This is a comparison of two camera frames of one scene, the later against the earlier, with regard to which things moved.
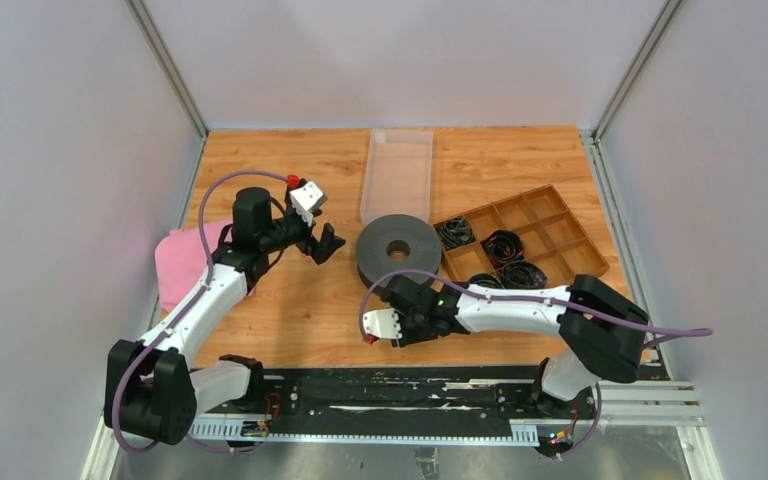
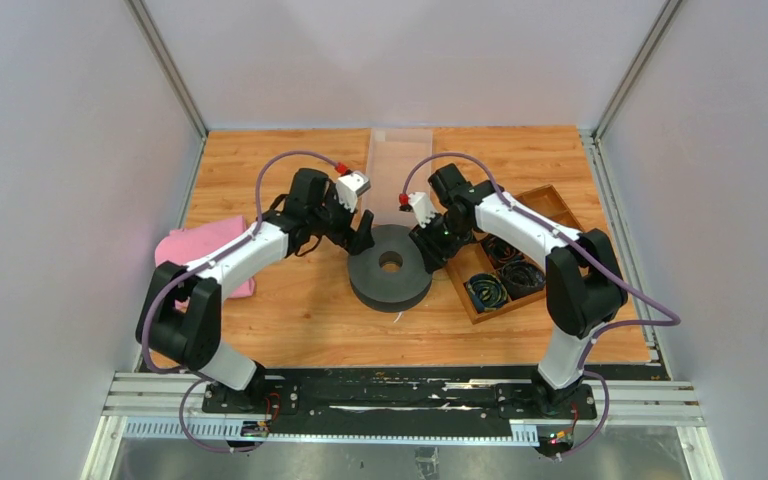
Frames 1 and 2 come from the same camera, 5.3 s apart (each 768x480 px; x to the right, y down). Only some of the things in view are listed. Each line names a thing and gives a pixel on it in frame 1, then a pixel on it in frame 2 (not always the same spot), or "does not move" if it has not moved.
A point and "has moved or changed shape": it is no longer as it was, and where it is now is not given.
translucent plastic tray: x=397 y=174 does not move
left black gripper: x=322 y=249 → x=362 y=238
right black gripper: x=408 y=337 → x=434 y=254
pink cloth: x=180 y=256 does not move
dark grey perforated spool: x=372 y=259 has moved or changed shape
